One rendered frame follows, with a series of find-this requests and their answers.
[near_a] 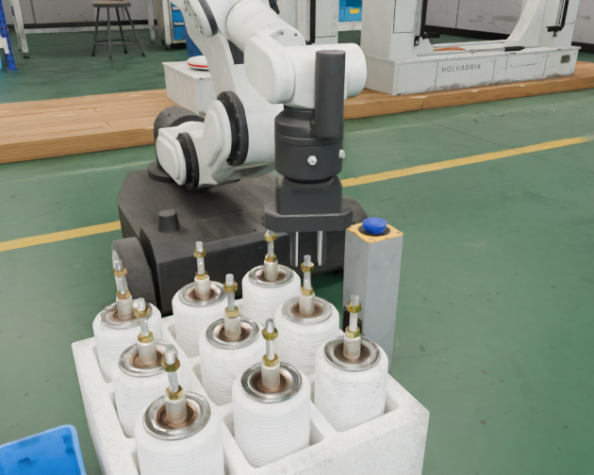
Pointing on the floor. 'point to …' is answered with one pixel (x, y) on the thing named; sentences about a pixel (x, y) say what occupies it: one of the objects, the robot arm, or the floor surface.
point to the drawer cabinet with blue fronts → (172, 24)
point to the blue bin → (40, 454)
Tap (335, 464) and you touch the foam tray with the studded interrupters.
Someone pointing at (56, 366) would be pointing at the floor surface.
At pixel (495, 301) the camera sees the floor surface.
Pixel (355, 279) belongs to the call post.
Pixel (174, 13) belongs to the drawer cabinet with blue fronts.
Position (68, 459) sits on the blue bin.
